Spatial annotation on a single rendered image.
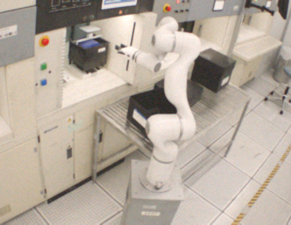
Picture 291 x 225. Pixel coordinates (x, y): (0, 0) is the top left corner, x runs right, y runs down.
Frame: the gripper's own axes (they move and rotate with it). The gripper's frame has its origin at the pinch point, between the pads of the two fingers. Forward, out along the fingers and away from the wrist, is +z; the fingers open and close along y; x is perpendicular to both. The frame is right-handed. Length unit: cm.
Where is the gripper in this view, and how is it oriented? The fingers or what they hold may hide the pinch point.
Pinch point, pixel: (119, 47)
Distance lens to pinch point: 191.5
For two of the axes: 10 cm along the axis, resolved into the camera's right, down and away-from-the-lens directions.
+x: 1.7, -8.0, -5.7
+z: -7.2, -4.9, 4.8
